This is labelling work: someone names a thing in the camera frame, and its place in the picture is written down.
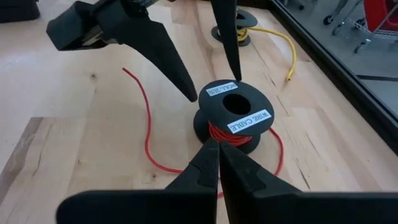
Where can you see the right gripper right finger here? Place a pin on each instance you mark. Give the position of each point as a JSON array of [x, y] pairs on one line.
[[280, 208]]

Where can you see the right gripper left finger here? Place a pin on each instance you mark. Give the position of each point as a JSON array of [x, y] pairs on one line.
[[140, 208]]

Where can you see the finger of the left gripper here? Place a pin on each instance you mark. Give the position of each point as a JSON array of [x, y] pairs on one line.
[[149, 40], [227, 25]]

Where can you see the plain black spool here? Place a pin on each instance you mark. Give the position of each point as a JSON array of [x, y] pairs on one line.
[[248, 20]]

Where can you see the black spool with white labels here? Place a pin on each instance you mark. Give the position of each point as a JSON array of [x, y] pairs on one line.
[[264, 102]]

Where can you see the red container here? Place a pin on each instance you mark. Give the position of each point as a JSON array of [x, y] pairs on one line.
[[376, 12]]

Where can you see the black aluminium table frame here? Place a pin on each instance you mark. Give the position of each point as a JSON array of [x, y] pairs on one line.
[[357, 93]]

